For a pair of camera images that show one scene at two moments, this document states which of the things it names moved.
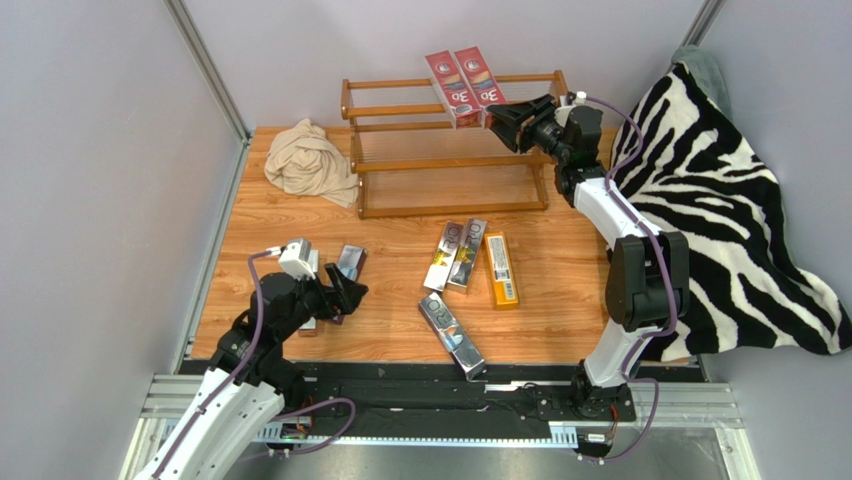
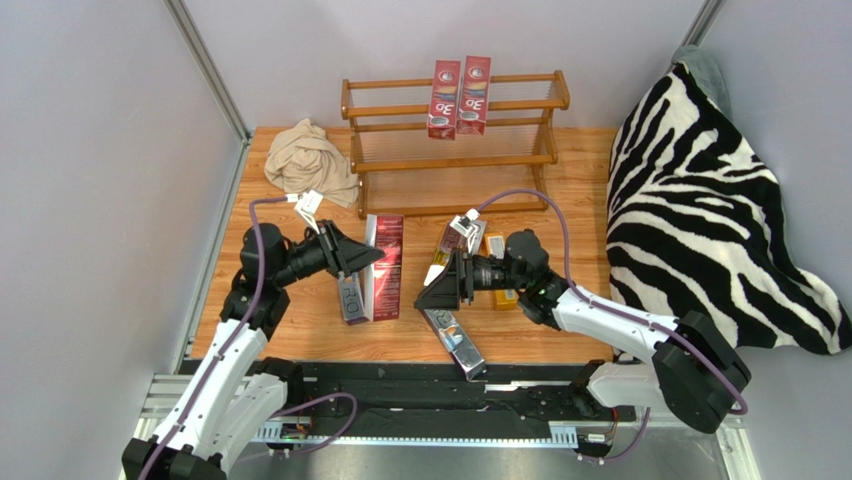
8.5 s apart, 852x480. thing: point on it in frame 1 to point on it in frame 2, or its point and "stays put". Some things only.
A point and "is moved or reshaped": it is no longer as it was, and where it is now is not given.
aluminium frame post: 198,51 stays put
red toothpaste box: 310,327 to 384,280
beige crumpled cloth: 305,162 stays put
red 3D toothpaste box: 481,81 is moved or reshaped
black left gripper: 344,298 to 345,249
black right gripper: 527,127 to 464,277
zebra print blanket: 696,173 stays put
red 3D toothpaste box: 464,108 to 443,115
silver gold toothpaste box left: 438,271 stays put
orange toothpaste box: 504,292 stays put
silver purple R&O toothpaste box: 442,321 stays put
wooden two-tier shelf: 406,158 stays put
